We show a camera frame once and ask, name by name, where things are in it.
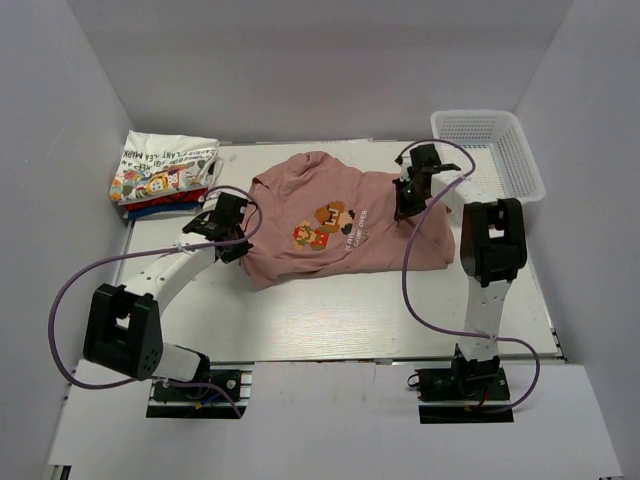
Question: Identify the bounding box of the pink pixel-print t-shirt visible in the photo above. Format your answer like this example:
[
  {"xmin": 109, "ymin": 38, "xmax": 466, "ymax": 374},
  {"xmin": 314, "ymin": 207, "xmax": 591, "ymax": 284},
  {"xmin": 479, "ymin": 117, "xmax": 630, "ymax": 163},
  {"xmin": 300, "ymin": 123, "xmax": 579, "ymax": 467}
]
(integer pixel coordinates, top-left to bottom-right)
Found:
[{"xmin": 240, "ymin": 151, "xmax": 455, "ymax": 289}]

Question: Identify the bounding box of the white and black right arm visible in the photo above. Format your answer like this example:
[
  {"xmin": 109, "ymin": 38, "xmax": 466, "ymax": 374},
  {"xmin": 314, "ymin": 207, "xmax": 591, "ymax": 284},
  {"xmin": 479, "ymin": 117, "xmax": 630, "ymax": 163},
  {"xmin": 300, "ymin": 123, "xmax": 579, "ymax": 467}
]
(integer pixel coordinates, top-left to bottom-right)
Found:
[{"xmin": 393, "ymin": 140, "xmax": 527, "ymax": 399}]

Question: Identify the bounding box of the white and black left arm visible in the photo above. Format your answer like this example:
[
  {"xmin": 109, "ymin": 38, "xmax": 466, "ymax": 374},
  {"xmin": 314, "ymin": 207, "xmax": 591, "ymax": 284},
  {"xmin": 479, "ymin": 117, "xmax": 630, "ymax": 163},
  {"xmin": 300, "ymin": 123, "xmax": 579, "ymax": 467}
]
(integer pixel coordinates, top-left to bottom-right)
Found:
[{"xmin": 83, "ymin": 193, "xmax": 252, "ymax": 399}]

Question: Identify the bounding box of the red folded t-shirt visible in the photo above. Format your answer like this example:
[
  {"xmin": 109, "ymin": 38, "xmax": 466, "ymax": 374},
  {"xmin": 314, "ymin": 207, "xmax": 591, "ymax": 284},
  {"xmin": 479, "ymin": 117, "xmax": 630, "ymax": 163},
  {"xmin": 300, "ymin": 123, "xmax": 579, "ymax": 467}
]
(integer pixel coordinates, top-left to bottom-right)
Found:
[{"xmin": 124, "ymin": 188, "xmax": 207, "ymax": 211}]

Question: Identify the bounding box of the blue folded t-shirt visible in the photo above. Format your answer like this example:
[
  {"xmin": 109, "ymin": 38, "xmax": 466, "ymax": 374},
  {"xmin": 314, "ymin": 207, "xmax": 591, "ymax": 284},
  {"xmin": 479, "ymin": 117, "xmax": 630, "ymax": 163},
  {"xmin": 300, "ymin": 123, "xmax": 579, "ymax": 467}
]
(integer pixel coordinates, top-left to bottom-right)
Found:
[{"xmin": 123, "ymin": 202, "xmax": 200, "ymax": 220}]

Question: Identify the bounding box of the white plastic mesh basket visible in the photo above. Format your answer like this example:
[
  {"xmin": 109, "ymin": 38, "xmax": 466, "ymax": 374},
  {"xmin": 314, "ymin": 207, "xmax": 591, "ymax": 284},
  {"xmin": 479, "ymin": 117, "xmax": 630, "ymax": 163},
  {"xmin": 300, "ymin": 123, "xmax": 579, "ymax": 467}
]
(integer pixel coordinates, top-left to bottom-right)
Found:
[{"xmin": 430, "ymin": 110, "xmax": 546, "ymax": 204}]

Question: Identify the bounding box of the white cartoon-print folded t-shirt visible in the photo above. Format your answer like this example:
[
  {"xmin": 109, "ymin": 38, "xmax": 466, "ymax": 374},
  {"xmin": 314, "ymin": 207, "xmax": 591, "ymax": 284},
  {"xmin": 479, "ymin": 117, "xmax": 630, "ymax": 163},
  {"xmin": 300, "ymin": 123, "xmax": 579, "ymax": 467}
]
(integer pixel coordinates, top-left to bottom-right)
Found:
[{"xmin": 109, "ymin": 130, "xmax": 220, "ymax": 205}]

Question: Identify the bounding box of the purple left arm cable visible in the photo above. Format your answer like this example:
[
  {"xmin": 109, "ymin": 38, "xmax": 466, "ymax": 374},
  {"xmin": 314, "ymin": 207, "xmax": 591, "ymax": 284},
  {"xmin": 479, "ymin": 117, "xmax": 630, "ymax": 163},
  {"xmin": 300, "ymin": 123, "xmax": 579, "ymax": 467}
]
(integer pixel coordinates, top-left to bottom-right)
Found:
[{"xmin": 48, "ymin": 185, "xmax": 266, "ymax": 416}]

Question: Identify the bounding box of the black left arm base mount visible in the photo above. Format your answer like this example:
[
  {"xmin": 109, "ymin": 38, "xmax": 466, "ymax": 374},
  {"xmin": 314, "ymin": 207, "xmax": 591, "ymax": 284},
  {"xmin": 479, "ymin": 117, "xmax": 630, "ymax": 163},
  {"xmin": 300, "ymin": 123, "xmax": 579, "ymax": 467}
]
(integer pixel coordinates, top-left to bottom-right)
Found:
[{"xmin": 146, "ymin": 365, "xmax": 253, "ymax": 420}]

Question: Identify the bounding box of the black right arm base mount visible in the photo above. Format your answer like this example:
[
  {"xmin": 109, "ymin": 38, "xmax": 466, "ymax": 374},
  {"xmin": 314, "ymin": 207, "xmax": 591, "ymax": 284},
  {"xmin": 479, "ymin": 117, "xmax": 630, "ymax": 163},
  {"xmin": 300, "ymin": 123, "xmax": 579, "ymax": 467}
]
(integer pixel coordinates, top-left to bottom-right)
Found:
[{"xmin": 407, "ymin": 368, "xmax": 514, "ymax": 425}]

